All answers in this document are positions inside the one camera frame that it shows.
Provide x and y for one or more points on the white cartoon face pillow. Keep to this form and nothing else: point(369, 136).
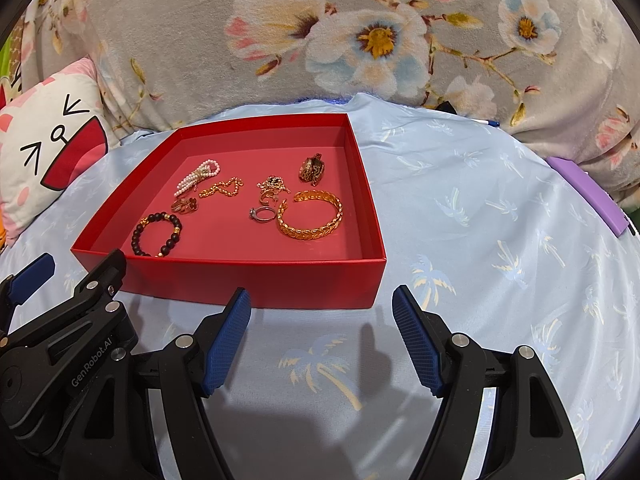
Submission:
point(45, 160)

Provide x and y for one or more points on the white and blue pen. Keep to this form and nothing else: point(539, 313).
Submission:
point(485, 123)

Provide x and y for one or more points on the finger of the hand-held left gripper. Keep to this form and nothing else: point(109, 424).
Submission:
point(95, 280)
point(32, 272)

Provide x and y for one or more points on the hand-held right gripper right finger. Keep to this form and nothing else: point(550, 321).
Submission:
point(417, 340)

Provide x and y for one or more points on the red cardboard box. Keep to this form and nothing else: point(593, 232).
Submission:
point(230, 280)

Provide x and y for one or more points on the purple flat object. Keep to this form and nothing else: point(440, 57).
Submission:
point(585, 190)

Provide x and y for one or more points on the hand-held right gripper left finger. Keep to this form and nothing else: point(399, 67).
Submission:
point(227, 340)

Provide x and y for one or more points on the light blue palm print cloth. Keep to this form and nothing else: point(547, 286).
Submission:
point(475, 260)

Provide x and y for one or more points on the grey floral blanket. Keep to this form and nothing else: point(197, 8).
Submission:
point(200, 35)

